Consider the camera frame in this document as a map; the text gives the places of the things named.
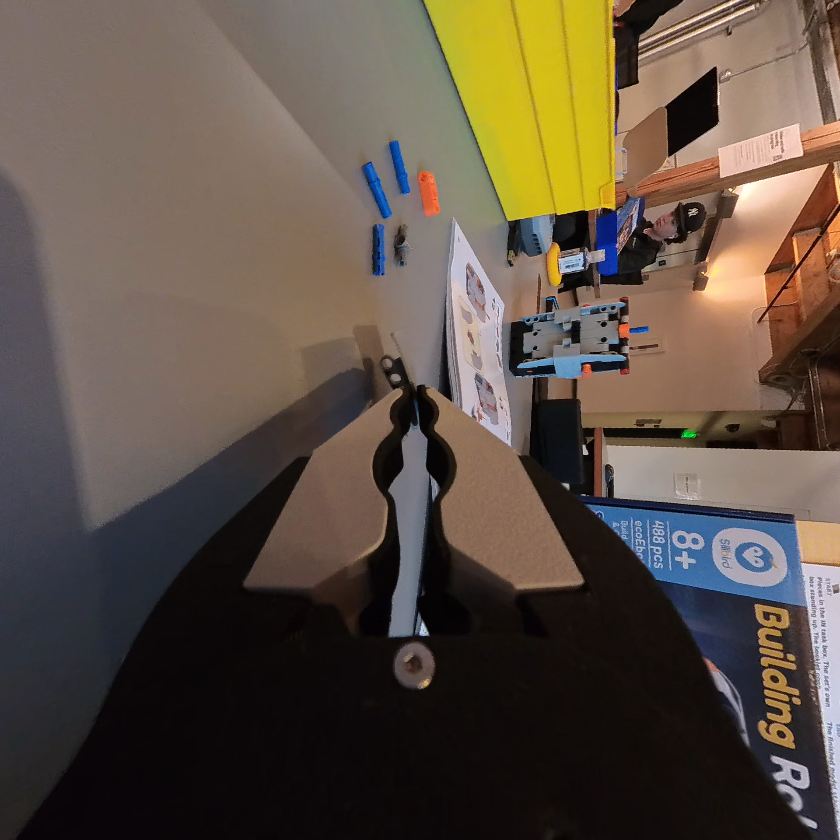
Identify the partly built toy robot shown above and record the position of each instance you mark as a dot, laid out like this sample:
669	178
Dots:
571	338

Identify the grey curved panel brick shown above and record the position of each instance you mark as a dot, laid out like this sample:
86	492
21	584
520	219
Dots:
396	371

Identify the beige board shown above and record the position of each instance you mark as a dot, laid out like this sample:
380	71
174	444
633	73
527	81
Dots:
646	148

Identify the white paper sign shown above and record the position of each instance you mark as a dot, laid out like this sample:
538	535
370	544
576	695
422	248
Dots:
761	149

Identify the orange connector brick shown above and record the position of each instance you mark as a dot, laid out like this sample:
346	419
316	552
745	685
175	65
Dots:
428	193

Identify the black square panel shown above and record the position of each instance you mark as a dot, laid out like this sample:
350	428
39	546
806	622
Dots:
692	111

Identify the blue toy robot box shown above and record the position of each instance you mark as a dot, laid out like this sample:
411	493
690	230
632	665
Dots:
722	590

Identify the wooden post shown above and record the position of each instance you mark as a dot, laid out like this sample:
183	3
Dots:
689	174

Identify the yellow plastic bin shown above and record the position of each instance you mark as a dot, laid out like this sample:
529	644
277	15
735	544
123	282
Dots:
538	98

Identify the blue connector pin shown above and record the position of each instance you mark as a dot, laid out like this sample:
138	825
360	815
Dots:
399	167
379	249
376	189

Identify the blue plastic bin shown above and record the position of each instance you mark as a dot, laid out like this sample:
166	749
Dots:
607	243

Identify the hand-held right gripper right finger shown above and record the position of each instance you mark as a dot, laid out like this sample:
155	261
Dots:
512	525

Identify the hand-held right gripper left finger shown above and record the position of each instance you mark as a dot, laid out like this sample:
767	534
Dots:
321	525

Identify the white instruction booklet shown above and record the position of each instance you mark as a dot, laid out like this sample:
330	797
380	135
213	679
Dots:
459	262

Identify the small grey axle pin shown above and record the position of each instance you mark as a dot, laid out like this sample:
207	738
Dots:
401	244

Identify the grey desk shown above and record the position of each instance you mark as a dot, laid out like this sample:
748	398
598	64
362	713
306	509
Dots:
197	262

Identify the grey battery box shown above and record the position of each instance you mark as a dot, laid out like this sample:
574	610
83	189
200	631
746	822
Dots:
533	236

